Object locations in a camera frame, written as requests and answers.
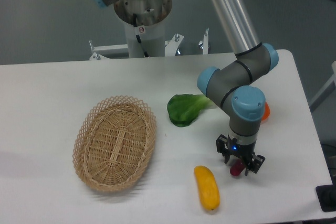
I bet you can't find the green bok choy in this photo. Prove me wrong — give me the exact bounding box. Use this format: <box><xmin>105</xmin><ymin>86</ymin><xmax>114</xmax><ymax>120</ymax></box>
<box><xmin>166</xmin><ymin>94</ymin><xmax>217</xmax><ymax>127</ymax></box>

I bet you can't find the yellow mango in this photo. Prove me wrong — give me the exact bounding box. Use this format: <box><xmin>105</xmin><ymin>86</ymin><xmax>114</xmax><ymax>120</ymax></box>
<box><xmin>194</xmin><ymin>166</ymin><xmax>221</xmax><ymax>211</ymax></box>

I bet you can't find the white table leg frame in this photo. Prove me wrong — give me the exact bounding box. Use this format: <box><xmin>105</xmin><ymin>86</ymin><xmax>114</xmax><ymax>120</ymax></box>
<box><xmin>309</xmin><ymin>61</ymin><xmax>335</xmax><ymax>113</ymax></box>

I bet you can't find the black cable on pedestal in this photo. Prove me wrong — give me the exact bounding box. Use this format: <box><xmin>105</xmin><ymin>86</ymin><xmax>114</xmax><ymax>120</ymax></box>
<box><xmin>132</xmin><ymin>13</ymin><xmax>150</xmax><ymax>58</ymax></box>

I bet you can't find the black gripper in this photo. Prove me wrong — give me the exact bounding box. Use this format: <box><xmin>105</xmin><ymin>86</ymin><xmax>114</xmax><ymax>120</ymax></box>
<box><xmin>216</xmin><ymin>134</ymin><xmax>265</xmax><ymax>176</ymax></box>

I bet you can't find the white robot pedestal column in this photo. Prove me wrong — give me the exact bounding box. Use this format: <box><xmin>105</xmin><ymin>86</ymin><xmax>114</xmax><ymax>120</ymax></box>
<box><xmin>114</xmin><ymin>0</ymin><xmax>172</xmax><ymax>43</ymax></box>

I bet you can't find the black device at table edge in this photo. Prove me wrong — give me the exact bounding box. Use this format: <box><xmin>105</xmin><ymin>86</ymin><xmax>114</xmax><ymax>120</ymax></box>
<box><xmin>316</xmin><ymin>185</ymin><xmax>335</xmax><ymax>212</ymax></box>

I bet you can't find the orange tangerine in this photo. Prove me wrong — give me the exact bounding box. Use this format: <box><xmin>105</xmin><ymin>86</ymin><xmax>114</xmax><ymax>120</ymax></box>
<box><xmin>261</xmin><ymin>102</ymin><xmax>270</xmax><ymax>121</ymax></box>

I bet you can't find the oval wicker basket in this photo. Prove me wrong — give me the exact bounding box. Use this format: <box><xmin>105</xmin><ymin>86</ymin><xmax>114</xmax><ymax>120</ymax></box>
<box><xmin>72</xmin><ymin>95</ymin><xmax>156</xmax><ymax>193</ymax></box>

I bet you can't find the white metal base frame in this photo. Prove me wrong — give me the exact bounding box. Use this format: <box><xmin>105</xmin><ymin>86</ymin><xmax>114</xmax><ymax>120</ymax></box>
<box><xmin>88</xmin><ymin>28</ymin><xmax>212</xmax><ymax>60</ymax></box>

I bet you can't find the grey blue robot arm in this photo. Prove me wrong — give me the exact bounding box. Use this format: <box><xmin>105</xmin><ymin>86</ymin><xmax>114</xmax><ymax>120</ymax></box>
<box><xmin>94</xmin><ymin>0</ymin><xmax>279</xmax><ymax>173</ymax></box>

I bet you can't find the purple sweet potato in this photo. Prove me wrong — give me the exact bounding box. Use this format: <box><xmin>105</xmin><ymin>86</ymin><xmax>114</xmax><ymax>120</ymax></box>
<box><xmin>230</xmin><ymin>159</ymin><xmax>245</xmax><ymax>177</ymax></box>

